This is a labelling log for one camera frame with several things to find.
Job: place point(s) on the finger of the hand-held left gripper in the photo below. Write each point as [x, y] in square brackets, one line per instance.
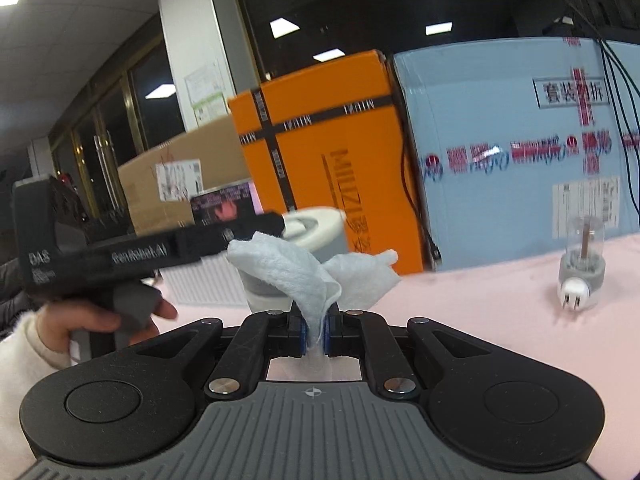
[235, 235]

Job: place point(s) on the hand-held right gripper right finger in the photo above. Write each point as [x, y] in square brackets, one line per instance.
[328, 335]

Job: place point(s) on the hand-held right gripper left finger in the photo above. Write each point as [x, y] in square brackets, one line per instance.
[301, 334]

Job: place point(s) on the white wipe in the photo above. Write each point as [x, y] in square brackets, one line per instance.
[295, 270]

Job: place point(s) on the white cup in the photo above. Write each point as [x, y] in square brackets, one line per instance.
[330, 242]

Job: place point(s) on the person's left hand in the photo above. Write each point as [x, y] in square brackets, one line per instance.
[65, 322]

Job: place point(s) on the black smartphone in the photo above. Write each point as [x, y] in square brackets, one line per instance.
[220, 205]

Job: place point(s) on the white ribbed box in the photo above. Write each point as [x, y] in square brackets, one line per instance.
[210, 280]

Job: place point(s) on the brown cardboard box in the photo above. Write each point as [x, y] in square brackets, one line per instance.
[210, 145]

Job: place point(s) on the orange box with black bands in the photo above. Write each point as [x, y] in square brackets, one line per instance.
[325, 125]

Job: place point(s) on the glass dome plug night light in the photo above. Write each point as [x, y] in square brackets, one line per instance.
[582, 265]

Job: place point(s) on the light blue box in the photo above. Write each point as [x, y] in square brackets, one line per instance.
[500, 110]

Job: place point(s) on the white wall notice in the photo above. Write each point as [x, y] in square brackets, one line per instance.
[206, 92]

